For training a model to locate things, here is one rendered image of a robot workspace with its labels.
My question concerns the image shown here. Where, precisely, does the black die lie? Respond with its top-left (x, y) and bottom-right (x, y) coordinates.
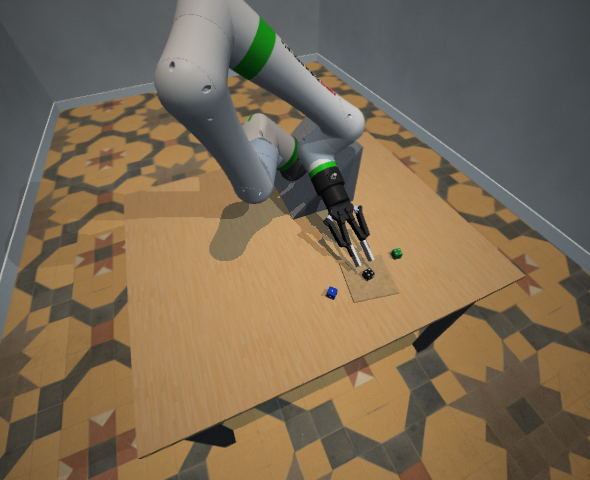
top-left (362, 268), bottom-right (375, 281)

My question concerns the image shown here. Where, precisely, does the blue die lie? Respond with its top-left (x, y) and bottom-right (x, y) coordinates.
top-left (326, 287), bottom-right (338, 300)

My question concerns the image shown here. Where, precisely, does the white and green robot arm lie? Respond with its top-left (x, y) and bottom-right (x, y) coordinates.
top-left (154, 0), bottom-right (365, 204)

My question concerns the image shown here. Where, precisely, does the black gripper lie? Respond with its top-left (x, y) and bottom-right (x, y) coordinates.
top-left (321, 184), bottom-right (374, 267)

